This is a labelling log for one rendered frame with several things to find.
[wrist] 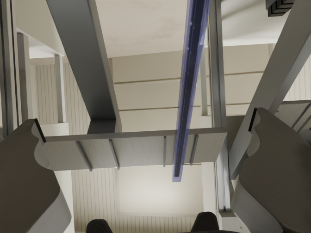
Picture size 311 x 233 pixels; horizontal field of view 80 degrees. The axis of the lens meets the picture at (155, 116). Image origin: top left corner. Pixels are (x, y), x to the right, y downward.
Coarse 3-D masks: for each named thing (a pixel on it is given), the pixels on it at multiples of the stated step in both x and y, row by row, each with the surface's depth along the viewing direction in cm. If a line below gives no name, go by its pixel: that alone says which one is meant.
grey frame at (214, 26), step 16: (208, 16) 61; (208, 32) 63; (208, 48) 63; (208, 64) 64; (224, 96) 61; (224, 112) 61; (224, 144) 61; (224, 160) 61; (224, 176) 61; (224, 192) 61; (224, 208) 62; (224, 224) 58; (240, 224) 58
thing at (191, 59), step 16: (192, 0) 12; (208, 0) 12; (192, 16) 13; (192, 32) 14; (192, 48) 15; (192, 64) 16; (192, 80) 17; (192, 96) 18; (176, 128) 22; (176, 144) 23; (176, 160) 26; (176, 176) 29
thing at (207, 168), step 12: (204, 48) 101; (204, 60) 101; (204, 72) 101; (204, 84) 101; (204, 96) 101; (204, 108) 101; (204, 120) 93; (228, 120) 73; (240, 120) 73; (228, 132) 73; (228, 144) 74; (204, 168) 99; (204, 180) 100; (204, 192) 102; (204, 204) 103
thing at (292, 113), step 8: (280, 104) 38; (288, 104) 38; (296, 104) 38; (304, 104) 38; (280, 112) 39; (288, 112) 39; (296, 112) 39; (304, 112) 39; (288, 120) 41; (296, 120) 41; (304, 120) 41; (296, 128) 43; (304, 128) 43; (304, 136) 46
